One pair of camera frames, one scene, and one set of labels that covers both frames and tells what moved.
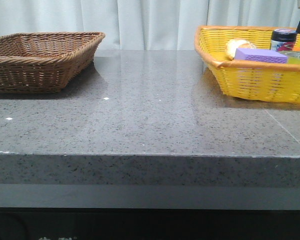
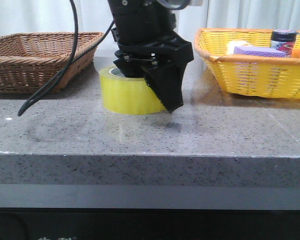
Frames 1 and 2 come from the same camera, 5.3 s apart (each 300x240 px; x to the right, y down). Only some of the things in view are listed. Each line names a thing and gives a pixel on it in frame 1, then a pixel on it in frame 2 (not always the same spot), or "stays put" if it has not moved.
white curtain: [140, 24] stays put
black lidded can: [283, 39] stays put
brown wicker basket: [39, 62] stays put
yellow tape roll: [297, 57] -> [126, 96]
